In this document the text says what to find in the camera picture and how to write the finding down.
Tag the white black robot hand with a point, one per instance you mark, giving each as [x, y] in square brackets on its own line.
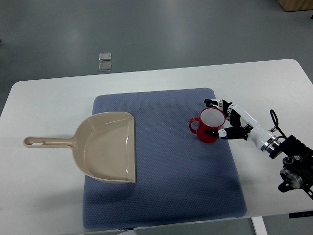
[242, 126]

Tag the red cup white inside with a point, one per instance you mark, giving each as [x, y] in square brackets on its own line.
[209, 119]

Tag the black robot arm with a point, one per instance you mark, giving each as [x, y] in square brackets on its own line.
[297, 172]

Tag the beige plastic dustpan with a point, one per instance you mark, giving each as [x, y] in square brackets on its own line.
[103, 147]

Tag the blue-grey fabric mat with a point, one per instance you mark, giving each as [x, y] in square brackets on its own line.
[179, 178]

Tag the white table leg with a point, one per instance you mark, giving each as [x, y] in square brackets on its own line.
[259, 226]

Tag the wooden box corner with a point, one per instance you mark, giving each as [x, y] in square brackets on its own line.
[296, 5]

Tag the lower metal floor plate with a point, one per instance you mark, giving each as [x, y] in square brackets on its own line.
[105, 66]

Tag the metal floor plate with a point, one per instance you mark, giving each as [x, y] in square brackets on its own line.
[105, 56]
[105, 66]

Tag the upper metal floor plate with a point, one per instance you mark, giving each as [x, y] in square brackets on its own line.
[105, 56]

